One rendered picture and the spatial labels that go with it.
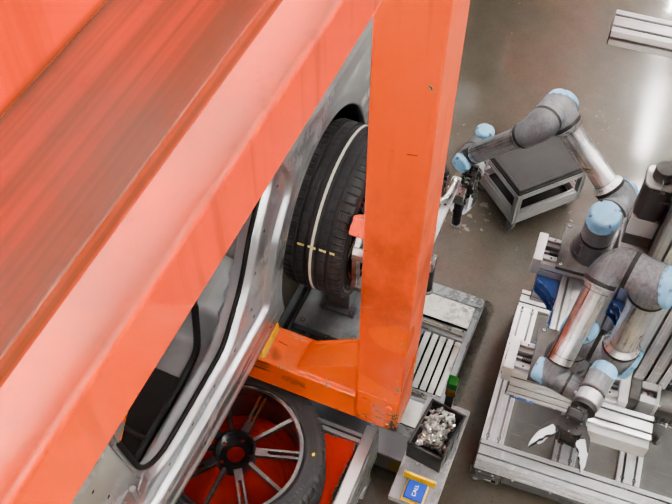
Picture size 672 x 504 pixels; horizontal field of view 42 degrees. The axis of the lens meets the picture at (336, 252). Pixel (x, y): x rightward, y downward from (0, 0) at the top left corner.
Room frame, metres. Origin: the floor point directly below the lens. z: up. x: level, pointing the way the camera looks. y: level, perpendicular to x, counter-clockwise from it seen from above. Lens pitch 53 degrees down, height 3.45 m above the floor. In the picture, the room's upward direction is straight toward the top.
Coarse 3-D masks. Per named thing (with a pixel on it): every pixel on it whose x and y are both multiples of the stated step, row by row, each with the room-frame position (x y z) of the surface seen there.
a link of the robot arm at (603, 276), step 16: (608, 256) 1.48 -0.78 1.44; (624, 256) 1.47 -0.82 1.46; (592, 272) 1.46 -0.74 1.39; (608, 272) 1.44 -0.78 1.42; (624, 272) 1.43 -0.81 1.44; (592, 288) 1.43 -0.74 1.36; (608, 288) 1.42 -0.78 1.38; (576, 304) 1.41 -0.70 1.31; (592, 304) 1.39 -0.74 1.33; (576, 320) 1.37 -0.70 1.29; (592, 320) 1.36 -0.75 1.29; (560, 336) 1.35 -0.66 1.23; (576, 336) 1.33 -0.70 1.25; (560, 352) 1.30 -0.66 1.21; (576, 352) 1.31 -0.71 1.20; (544, 368) 1.28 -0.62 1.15; (560, 368) 1.27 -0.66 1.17; (544, 384) 1.25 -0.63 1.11; (560, 384) 1.23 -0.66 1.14
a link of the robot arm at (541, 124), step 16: (544, 112) 2.20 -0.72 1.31; (512, 128) 2.21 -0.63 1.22; (528, 128) 2.16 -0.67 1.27; (544, 128) 2.15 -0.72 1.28; (480, 144) 2.28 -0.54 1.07; (496, 144) 2.22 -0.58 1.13; (512, 144) 2.18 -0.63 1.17; (528, 144) 2.14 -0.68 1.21; (464, 160) 2.28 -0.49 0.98; (480, 160) 2.25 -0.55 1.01
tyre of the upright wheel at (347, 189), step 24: (336, 120) 2.33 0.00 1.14; (336, 144) 2.17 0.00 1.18; (360, 144) 2.17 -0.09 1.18; (312, 168) 2.08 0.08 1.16; (360, 168) 2.06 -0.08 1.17; (312, 192) 1.99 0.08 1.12; (336, 192) 1.98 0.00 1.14; (360, 192) 1.98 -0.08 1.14; (312, 216) 1.93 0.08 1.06; (336, 216) 1.92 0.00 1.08; (288, 240) 1.90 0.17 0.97; (336, 240) 1.86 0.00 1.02; (288, 264) 1.88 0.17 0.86; (312, 264) 1.84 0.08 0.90; (336, 264) 1.82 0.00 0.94; (336, 288) 1.81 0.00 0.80
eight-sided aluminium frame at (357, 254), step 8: (360, 240) 1.87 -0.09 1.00; (360, 248) 1.85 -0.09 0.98; (352, 256) 1.84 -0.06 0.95; (360, 256) 1.83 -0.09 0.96; (352, 264) 1.84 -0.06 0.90; (352, 272) 1.84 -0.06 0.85; (352, 280) 1.84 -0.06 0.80; (360, 280) 1.86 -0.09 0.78; (352, 288) 1.84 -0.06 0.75; (360, 288) 1.83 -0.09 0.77
